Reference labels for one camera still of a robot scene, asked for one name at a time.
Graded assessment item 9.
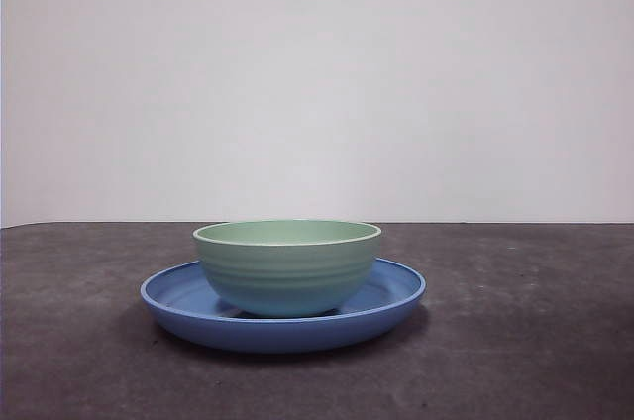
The blue round plate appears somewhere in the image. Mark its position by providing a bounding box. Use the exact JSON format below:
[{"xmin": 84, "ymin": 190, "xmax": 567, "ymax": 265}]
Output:
[{"xmin": 140, "ymin": 256, "xmax": 428, "ymax": 355}]

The green ribbed bowl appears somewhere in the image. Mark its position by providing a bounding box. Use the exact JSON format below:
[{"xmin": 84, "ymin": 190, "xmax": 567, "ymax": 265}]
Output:
[{"xmin": 192, "ymin": 220, "xmax": 383, "ymax": 319}]

